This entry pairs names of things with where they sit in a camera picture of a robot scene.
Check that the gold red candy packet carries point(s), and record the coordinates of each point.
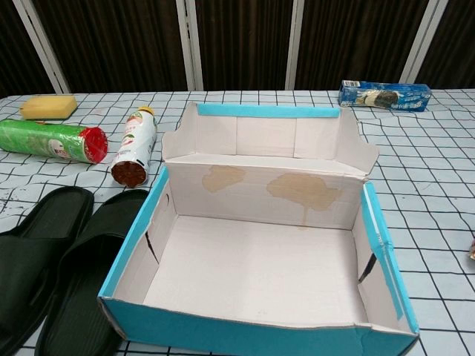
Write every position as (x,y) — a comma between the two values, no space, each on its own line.
(472,252)

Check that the checkered tablecloth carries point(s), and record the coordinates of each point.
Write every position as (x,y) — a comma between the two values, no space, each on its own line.
(426,167)

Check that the light blue shoe box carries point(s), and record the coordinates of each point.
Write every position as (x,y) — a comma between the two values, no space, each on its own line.
(259,259)

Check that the white drink bottle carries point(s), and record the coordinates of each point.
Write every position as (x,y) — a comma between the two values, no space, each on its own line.
(135,144)

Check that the black slipper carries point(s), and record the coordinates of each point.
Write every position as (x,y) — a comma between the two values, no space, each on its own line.
(22,259)
(81,278)

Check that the black white-framed folding screen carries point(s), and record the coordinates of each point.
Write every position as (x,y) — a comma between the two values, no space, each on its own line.
(241,37)

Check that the yellow sponge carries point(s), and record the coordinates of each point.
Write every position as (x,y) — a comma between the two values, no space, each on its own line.
(48,107)

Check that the blue snack package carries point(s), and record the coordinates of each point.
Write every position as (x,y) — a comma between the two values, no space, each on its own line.
(386,96)

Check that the green chips can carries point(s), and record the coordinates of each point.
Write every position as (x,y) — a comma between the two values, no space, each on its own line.
(41,139)

